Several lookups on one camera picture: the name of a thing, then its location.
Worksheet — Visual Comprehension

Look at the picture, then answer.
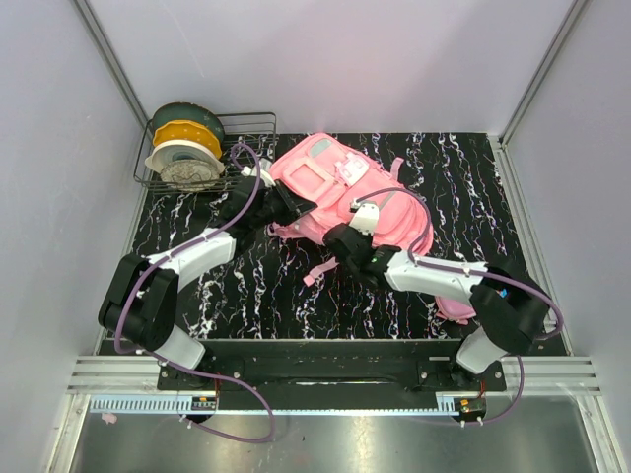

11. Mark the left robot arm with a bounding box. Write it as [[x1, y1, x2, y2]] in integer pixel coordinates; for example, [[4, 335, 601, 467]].
[[98, 177, 317, 390]]

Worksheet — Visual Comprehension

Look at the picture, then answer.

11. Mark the white plate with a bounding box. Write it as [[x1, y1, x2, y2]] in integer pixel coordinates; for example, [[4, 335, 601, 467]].
[[145, 140, 225, 173]]

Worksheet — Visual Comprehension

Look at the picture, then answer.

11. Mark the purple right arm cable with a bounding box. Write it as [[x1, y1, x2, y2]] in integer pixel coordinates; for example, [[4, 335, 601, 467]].
[[352, 186, 566, 426]]

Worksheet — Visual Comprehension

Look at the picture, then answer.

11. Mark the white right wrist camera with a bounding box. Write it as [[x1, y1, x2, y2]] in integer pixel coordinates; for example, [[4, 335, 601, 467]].
[[349, 199, 380, 236]]

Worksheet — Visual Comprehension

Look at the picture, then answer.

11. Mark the speckled grey plate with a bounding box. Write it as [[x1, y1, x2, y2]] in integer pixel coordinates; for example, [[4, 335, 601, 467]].
[[160, 160, 221, 192]]

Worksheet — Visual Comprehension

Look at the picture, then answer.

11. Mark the pink student backpack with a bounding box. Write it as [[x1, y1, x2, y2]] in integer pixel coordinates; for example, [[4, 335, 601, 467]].
[[265, 131, 435, 287]]

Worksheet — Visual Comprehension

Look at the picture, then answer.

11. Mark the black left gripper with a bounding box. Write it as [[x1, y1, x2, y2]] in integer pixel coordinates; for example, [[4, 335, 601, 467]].
[[252, 180, 317, 231]]

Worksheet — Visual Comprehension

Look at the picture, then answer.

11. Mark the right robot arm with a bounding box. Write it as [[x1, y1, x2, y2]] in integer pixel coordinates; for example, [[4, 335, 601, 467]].
[[323, 224, 563, 391]]

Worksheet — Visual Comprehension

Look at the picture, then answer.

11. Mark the dark green plate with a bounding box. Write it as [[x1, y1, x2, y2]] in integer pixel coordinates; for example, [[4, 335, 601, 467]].
[[151, 101, 226, 144]]

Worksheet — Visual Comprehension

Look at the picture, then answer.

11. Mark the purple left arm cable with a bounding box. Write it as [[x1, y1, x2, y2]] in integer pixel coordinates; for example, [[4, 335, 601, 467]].
[[112, 143, 276, 442]]

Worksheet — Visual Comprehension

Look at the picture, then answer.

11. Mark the yellow plate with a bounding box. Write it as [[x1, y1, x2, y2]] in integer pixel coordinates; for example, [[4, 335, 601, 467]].
[[153, 120, 223, 159]]

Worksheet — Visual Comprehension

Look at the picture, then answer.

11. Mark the pink cat pencil case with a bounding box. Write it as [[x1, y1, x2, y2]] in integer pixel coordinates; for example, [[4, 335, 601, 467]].
[[435, 289, 508, 325]]

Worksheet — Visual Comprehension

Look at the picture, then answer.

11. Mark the wire dish rack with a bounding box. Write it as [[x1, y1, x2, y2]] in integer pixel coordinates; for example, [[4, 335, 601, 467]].
[[133, 102, 277, 194]]

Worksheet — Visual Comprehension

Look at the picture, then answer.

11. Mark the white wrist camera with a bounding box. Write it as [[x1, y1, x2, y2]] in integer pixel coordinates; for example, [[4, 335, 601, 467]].
[[349, 199, 380, 236], [241, 158, 275, 188]]

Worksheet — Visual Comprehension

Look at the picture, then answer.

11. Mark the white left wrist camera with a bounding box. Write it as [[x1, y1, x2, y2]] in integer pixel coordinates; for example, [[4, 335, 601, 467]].
[[241, 158, 275, 188]]

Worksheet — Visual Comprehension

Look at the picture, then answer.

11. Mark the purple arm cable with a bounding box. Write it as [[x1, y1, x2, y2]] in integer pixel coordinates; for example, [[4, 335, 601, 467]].
[[352, 186, 566, 426], [112, 143, 276, 442]]

